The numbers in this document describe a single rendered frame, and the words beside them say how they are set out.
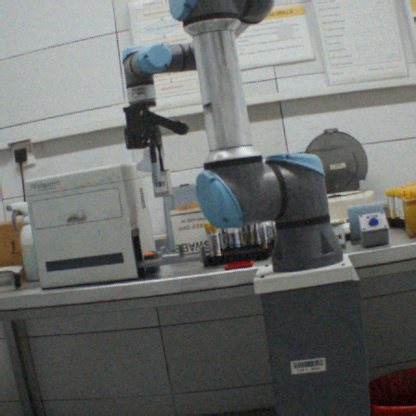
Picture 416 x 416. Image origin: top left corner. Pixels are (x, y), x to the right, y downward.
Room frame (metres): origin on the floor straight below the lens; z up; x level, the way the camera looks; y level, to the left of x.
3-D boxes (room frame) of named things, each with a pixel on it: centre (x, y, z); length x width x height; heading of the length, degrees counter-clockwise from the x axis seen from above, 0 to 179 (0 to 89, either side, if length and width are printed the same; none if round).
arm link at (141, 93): (1.91, 0.13, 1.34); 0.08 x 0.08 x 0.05
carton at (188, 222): (2.28, -0.02, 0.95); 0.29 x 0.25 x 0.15; 172
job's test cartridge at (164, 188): (1.91, 0.11, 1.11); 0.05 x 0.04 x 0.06; 171
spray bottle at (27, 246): (2.16, 0.55, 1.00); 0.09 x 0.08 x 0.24; 172
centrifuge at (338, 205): (2.17, -0.38, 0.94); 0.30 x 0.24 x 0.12; 163
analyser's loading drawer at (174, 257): (1.91, 0.13, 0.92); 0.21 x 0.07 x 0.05; 82
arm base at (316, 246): (1.51, -0.19, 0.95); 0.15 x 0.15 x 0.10
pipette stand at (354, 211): (1.92, -0.41, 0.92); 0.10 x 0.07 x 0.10; 77
